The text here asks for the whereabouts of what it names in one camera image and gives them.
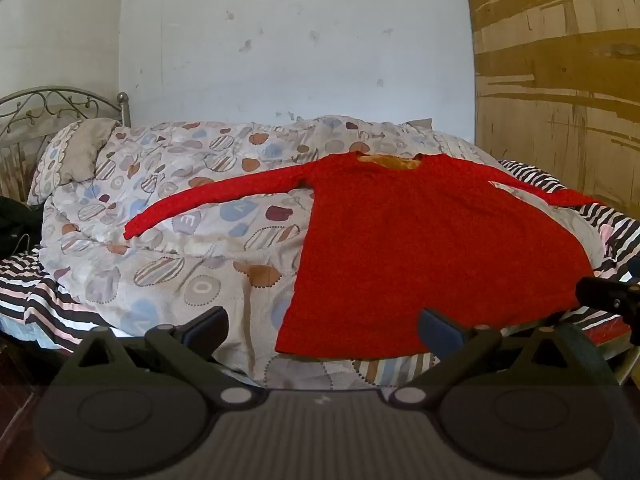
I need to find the frilled spotted pillow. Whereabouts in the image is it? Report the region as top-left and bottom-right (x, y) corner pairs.
(27, 119), (121, 206)

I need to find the striped bed sheet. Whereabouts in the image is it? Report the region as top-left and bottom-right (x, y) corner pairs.
(0, 159), (640, 361)

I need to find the spotted patchwork quilt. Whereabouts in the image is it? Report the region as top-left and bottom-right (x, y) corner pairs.
(42, 115), (606, 391)

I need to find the ornate metal headboard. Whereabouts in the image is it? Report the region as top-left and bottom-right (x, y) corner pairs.
(0, 86), (132, 201)

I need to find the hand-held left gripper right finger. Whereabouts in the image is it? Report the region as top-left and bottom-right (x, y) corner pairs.
(387, 308), (584, 409)

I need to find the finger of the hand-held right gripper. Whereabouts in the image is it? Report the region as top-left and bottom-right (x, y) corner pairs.
(575, 276), (640, 322)

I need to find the red knit sweater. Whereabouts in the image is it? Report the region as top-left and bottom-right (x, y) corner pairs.
(122, 151), (608, 361)

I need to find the worn plywood board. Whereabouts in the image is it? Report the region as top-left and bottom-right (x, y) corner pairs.
(460, 0), (640, 221)

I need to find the black clothing pile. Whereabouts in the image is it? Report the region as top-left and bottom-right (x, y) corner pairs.
(0, 196), (45, 257)

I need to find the light blue mattress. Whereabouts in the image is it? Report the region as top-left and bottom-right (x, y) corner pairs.
(0, 317), (81, 348)

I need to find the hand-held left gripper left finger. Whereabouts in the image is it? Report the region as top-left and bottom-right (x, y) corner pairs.
(59, 306), (266, 409)

